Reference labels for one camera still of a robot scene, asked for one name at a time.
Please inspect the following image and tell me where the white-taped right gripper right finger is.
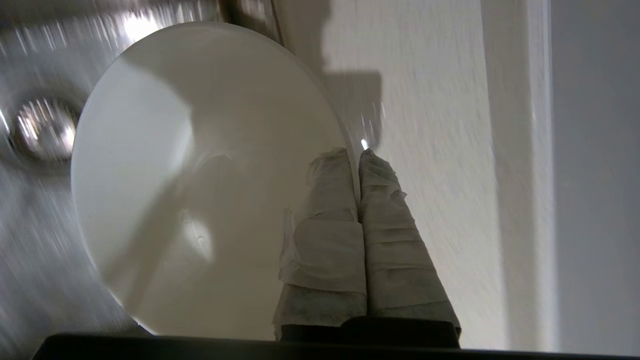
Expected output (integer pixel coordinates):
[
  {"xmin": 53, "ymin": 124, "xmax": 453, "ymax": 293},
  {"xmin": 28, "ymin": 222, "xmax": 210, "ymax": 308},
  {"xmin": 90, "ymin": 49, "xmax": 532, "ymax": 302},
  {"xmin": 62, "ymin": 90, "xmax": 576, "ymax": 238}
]
[{"xmin": 345, "ymin": 148, "xmax": 462, "ymax": 348}]

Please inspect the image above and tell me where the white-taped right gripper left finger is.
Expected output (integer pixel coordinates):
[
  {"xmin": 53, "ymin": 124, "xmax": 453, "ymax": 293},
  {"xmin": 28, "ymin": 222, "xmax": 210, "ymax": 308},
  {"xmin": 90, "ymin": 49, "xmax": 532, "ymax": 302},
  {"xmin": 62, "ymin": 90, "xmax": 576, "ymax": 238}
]
[{"xmin": 272, "ymin": 147, "xmax": 370, "ymax": 342}]

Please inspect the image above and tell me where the white plastic bowl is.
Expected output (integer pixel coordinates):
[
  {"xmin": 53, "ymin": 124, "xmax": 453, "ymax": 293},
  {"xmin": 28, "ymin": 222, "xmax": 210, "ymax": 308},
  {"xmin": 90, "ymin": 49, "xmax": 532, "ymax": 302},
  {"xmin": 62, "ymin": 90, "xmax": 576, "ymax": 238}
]
[{"xmin": 70, "ymin": 22, "xmax": 362, "ymax": 337}]

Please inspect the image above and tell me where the stainless steel sink basin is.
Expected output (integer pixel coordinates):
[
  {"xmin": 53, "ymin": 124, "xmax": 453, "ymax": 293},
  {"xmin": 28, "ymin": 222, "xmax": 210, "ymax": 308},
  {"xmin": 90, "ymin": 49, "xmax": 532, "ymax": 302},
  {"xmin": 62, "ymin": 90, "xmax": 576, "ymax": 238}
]
[{"xmin": 0, "ymin": 0, "xmax": 283, "ymax": 351}]

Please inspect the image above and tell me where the grey tall cabinet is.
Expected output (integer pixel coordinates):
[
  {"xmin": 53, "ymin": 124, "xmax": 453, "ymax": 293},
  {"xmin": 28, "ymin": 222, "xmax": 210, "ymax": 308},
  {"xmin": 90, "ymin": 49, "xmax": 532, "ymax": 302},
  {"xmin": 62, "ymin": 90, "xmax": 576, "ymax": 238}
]
[{"xmin": 549, "ymin": 0, "xmax": 640, "ymax": 357}]

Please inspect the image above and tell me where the round metal drain strainer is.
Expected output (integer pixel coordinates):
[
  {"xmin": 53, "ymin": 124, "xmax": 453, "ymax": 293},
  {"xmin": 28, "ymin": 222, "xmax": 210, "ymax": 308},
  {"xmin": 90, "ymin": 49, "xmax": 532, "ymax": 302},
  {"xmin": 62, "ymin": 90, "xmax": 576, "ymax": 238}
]
[{"xmin": 6, "ymin": 91, "xmax": 83, "ymax": 165}]

